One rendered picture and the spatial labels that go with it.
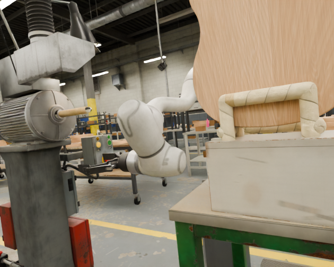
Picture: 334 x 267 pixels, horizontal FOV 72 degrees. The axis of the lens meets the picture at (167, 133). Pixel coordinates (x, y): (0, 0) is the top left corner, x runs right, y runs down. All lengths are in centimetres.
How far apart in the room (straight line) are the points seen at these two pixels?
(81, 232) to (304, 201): 127
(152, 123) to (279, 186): 36
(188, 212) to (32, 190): 93
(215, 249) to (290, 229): 114
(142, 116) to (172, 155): 17
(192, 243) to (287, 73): 47
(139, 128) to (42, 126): 64
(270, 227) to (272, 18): 45
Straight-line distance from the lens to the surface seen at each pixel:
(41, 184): 138
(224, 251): 164
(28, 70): 112
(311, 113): 52
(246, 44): 59
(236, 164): 55
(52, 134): 123
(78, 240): 156
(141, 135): 66
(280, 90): 53
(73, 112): 112
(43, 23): 117
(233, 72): 59
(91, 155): 137
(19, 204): 145
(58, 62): 97
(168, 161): 72
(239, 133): 63
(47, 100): 123
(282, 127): 69
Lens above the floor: 116
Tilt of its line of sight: 3 degrees down
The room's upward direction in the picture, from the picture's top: 6 degrees counter-clockwise
